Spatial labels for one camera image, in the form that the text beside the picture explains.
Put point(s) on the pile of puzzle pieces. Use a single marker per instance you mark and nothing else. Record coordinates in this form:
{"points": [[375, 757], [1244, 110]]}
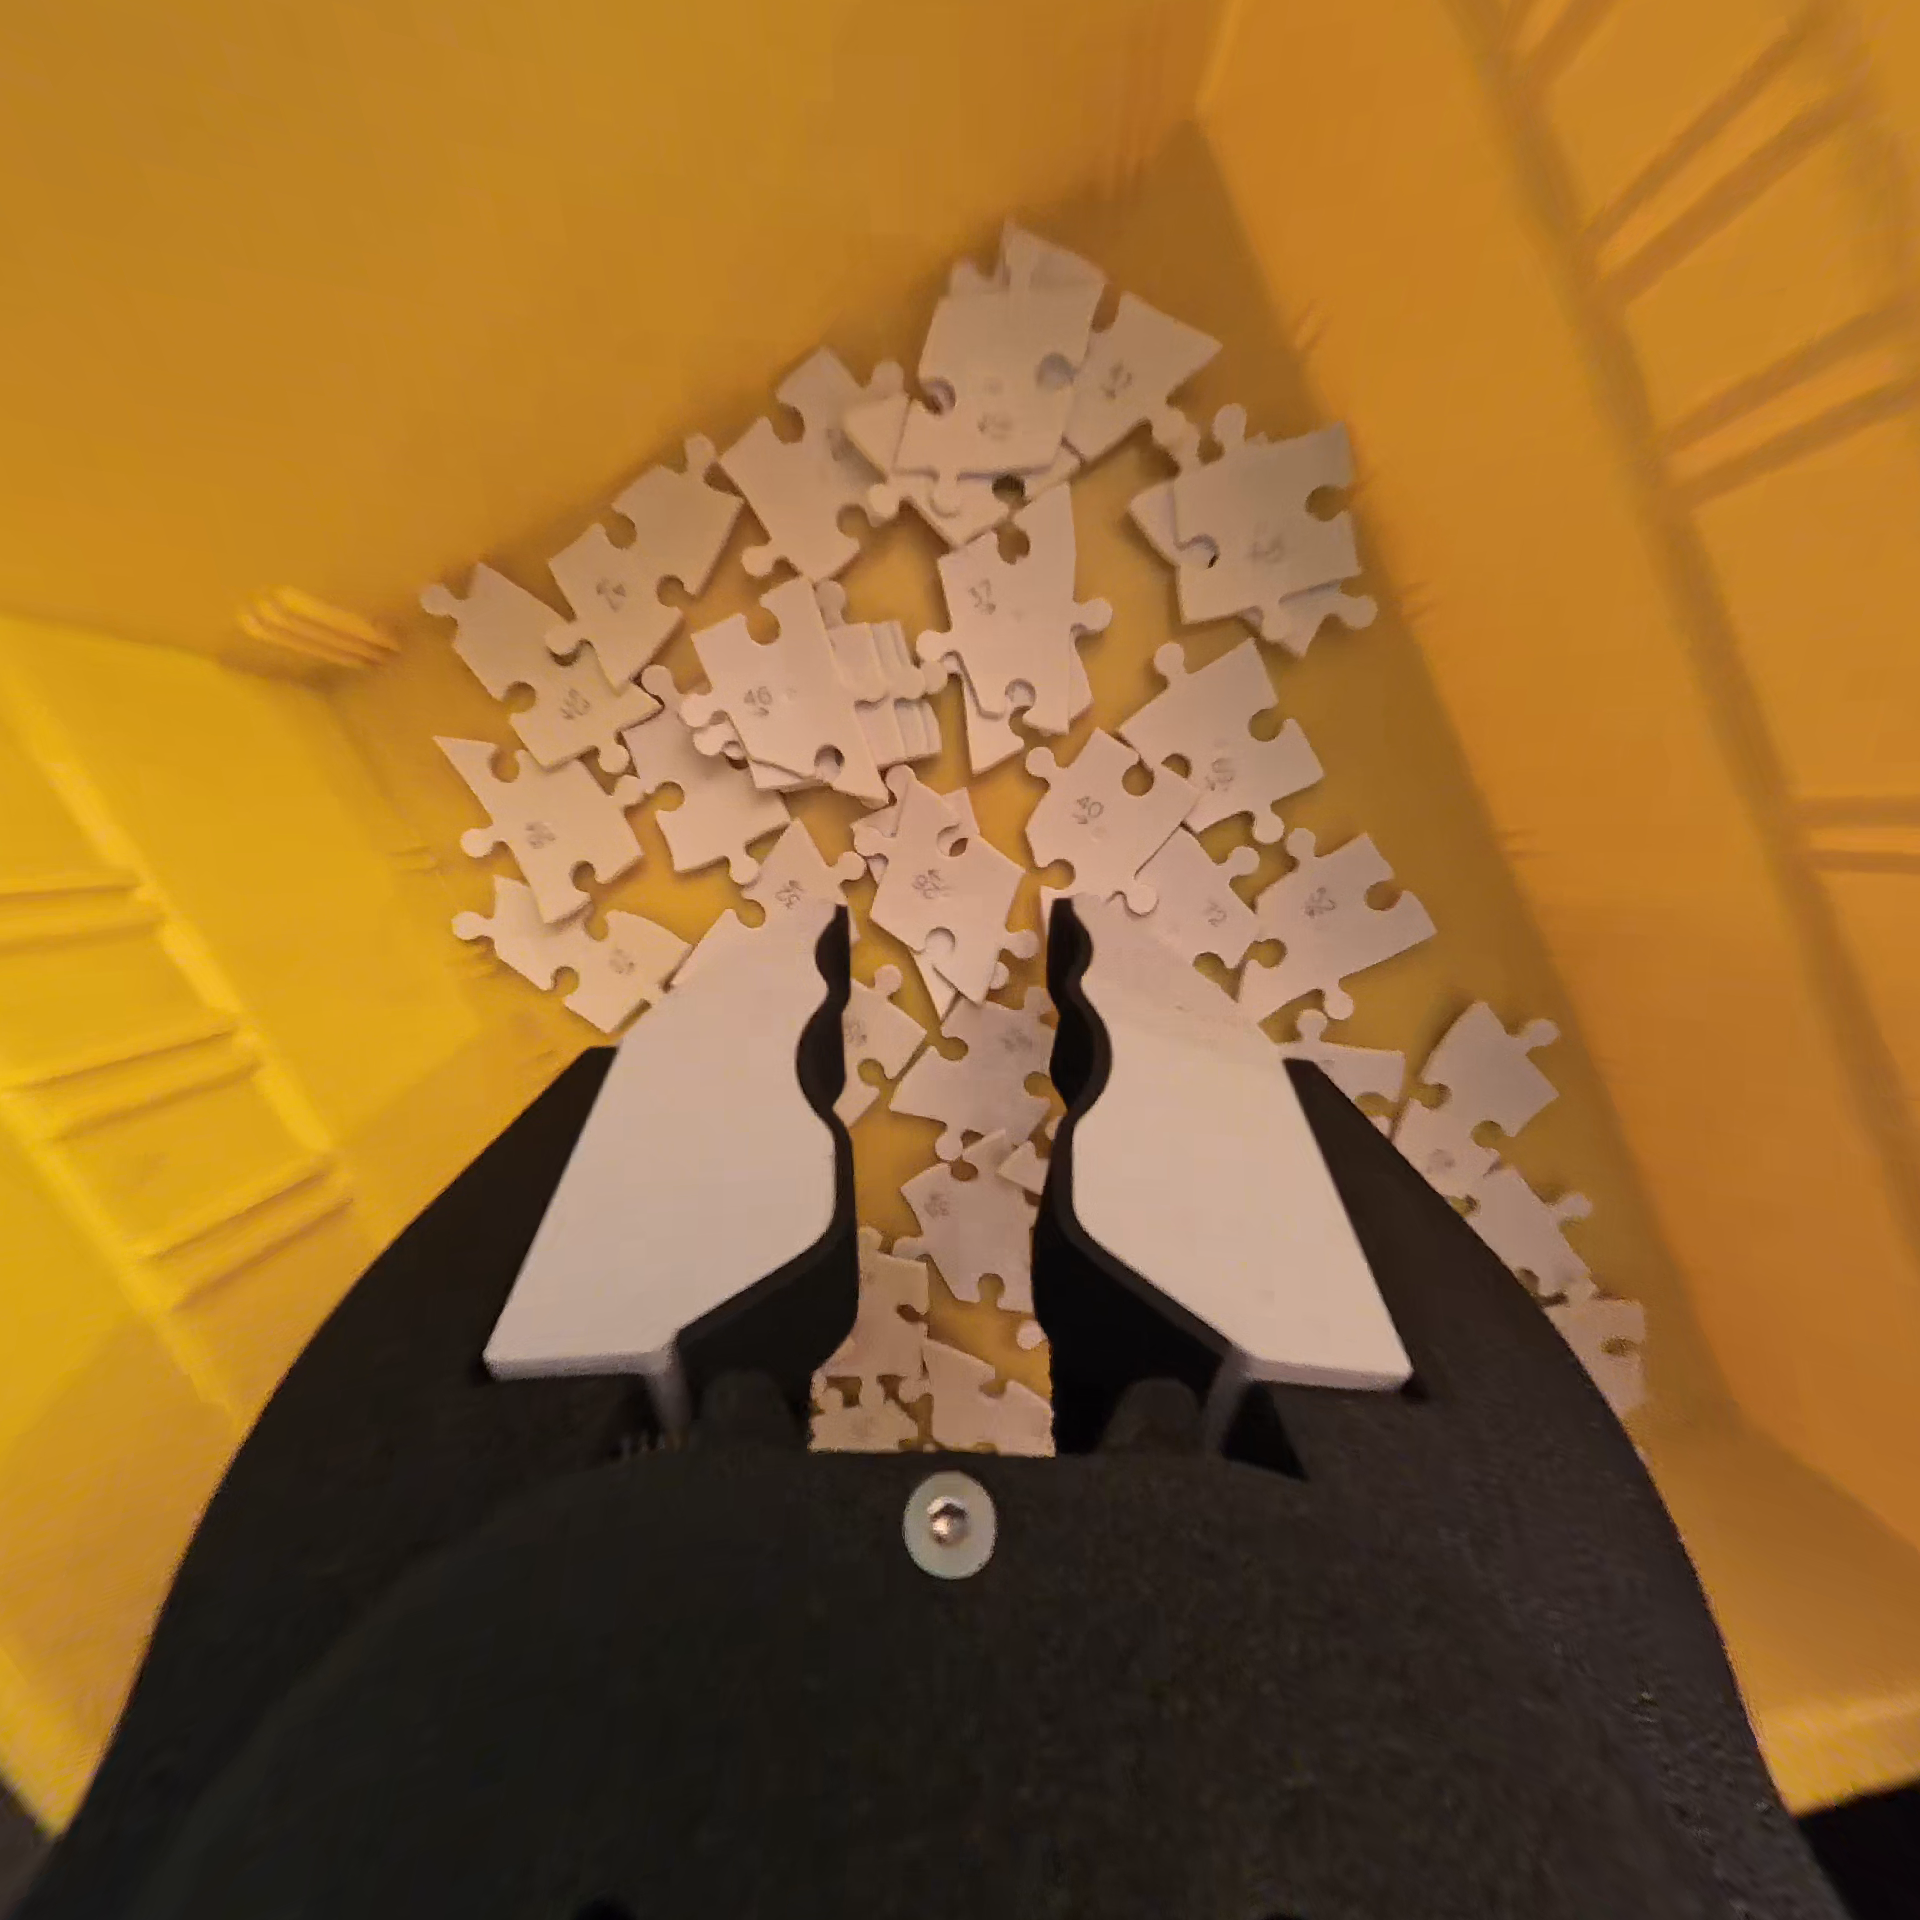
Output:
{"points": [[992, 602]]}

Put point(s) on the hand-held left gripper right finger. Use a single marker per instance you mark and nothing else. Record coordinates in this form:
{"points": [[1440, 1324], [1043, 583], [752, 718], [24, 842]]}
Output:
{"points": [[1223, 1205]]}

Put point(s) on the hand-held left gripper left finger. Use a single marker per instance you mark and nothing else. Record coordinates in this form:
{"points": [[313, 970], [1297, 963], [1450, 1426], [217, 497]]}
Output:
{"points": [[672, 1205]]}

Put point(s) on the yellow plastic bin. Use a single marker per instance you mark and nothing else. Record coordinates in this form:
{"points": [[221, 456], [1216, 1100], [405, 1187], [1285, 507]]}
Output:
{"points": [[301, 299]]}

